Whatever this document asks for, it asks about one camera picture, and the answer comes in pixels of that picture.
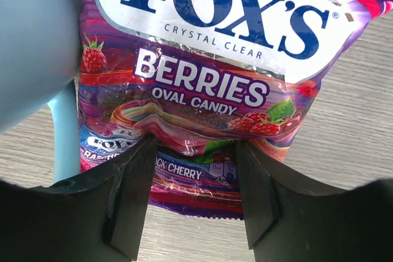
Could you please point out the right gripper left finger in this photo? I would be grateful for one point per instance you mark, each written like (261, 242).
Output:
(97, 215)

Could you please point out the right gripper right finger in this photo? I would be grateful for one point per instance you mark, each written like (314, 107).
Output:
(291, 217)

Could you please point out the purple berries candy bag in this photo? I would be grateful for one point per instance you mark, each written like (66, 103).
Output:
(201, 75)

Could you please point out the light blue mug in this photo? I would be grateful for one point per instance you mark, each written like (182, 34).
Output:
(40, 55)

